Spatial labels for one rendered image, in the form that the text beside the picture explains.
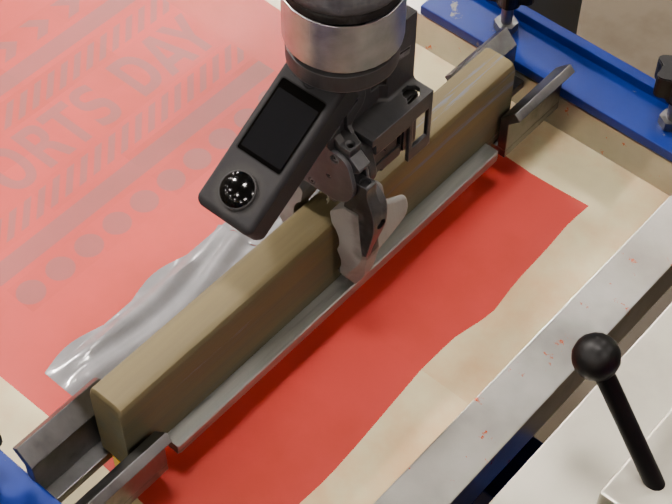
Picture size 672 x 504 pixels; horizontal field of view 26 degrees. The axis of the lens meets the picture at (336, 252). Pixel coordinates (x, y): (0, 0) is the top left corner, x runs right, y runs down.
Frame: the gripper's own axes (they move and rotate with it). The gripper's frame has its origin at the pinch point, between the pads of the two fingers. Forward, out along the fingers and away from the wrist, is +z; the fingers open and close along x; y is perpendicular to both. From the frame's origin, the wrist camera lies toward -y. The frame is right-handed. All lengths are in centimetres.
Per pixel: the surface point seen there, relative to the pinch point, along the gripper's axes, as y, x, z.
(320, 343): -3.0, -2.5, 5.3
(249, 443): -12.4, -4.4, 5.3
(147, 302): -9.1, 9.1, 4.5
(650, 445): -1.6, -27.6, -6.9
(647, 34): 134, 42, 101
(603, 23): 131, 49, 101
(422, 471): -7.8, -15.8, 1.8
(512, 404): 0.1, -17.1, 1.8
